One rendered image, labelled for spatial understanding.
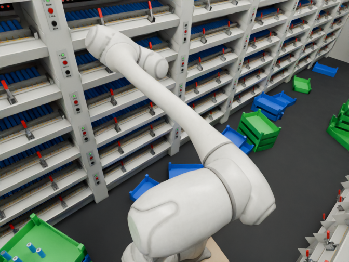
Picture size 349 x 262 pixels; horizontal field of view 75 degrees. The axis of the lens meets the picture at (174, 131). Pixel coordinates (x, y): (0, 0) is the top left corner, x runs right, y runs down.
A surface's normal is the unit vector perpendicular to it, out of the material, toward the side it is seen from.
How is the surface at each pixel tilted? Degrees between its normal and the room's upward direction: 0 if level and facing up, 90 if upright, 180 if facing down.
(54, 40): 90
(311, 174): 0
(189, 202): 18
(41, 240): 0
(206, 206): 33
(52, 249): 0
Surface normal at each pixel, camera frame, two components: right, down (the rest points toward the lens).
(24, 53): 0.63, 0.70
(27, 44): 0.24, -0.58
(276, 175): 0.06, -0.75
